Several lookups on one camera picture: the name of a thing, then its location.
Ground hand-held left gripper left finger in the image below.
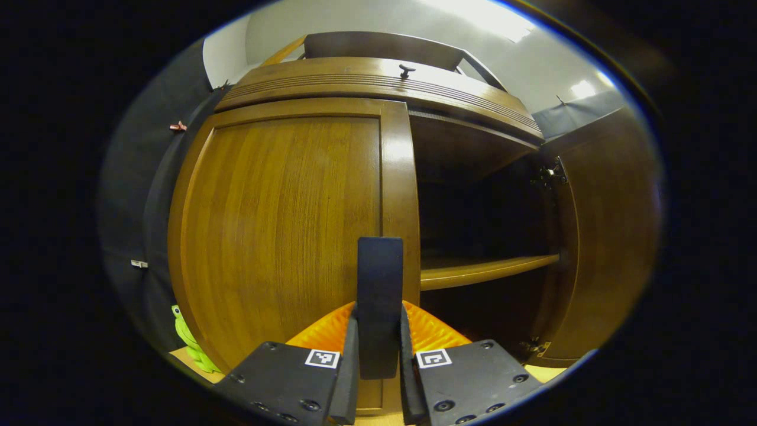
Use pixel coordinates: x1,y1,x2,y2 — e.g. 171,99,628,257
213,301,359,426

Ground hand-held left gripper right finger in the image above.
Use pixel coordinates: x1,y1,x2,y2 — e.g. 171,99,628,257
400,301,544,426

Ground black door handle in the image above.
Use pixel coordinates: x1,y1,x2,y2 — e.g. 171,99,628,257
357,237,404,379

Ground wooden cabinet door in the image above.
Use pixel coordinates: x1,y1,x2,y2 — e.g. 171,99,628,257
167,98,422,415
526,106,663,369

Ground wooden double-door shoe cabinet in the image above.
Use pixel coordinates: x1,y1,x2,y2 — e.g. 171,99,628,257
167,31,663,415

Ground metal door hinge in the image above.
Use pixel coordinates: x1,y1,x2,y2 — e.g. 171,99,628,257
520,337,551,359
535,160,568,187

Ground wooden inner shelf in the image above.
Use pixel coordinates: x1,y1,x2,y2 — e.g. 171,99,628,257
420,254,560,291

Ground green frog toy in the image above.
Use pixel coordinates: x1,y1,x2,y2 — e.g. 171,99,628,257
172,305,221,375

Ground wooden drawer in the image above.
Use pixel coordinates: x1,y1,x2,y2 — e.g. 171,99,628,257
214,57,545,143

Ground large ceiling light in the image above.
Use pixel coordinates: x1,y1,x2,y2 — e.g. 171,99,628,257
426,0,536,42

